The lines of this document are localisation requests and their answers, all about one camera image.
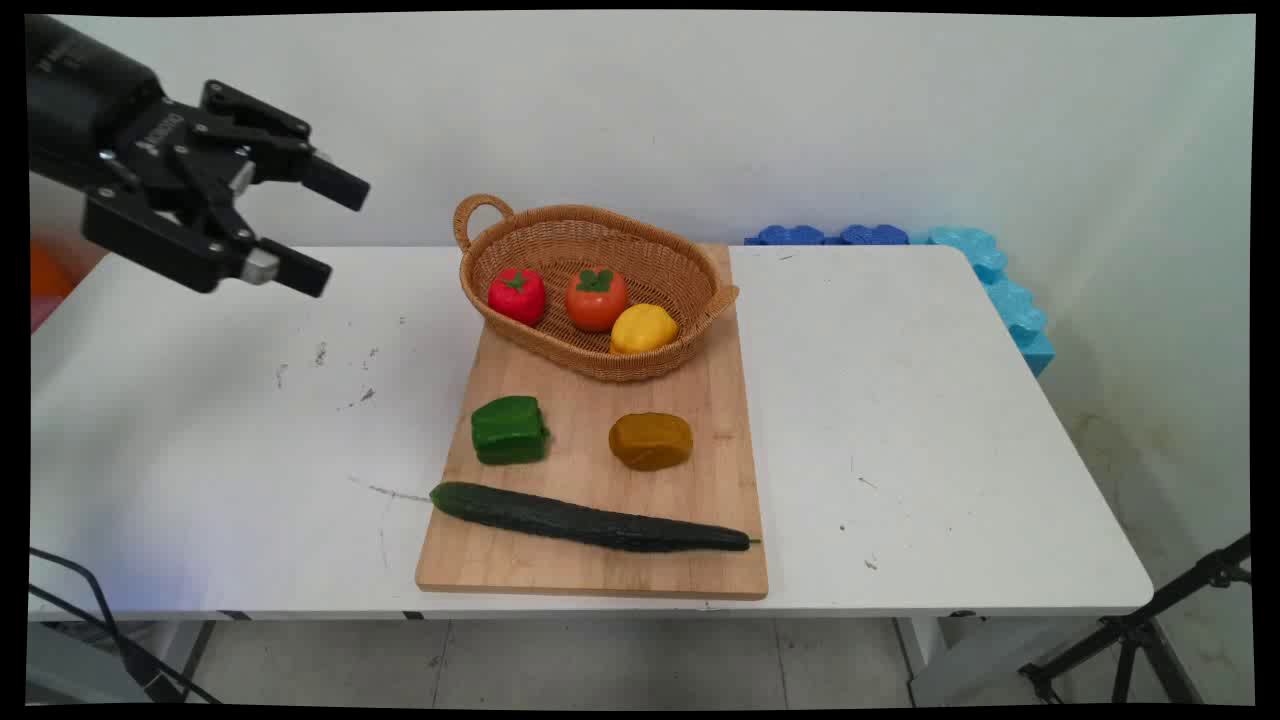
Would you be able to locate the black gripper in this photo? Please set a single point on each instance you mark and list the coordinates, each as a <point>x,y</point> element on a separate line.
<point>90,100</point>

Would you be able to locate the long dark green cucumber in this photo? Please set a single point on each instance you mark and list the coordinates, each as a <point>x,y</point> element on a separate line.
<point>590,522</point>

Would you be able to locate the orange object behind table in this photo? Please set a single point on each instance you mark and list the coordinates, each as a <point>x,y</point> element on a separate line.
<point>48,275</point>

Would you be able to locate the green toy bell pepper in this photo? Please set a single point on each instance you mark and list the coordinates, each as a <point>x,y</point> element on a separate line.
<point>509,430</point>

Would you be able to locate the woven wicker basket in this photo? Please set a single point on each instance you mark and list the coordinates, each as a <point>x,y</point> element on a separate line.
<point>600,250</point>

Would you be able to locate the orange toy tomato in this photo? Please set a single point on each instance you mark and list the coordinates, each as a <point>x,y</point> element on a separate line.
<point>596,298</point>

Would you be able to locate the yellow toy lemon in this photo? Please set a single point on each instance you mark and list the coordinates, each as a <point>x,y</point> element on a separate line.
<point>643,329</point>

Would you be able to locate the wooden cutting board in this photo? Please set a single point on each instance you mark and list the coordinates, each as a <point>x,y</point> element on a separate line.
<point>600,490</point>

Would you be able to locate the white table leg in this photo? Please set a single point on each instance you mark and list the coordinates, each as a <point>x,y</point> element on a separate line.
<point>100,665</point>
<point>960,655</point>

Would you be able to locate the brown toy potato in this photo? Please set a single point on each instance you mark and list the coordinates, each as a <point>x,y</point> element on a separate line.
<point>650,441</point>

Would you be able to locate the dark blue foam mat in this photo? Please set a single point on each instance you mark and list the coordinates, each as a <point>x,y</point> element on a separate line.
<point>875,235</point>
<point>790,235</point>

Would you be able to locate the light blue foam mat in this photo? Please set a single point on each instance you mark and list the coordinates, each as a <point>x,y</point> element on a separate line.
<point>1010,300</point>

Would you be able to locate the black tripod stand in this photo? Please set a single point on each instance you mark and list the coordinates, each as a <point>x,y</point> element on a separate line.
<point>1130,630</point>

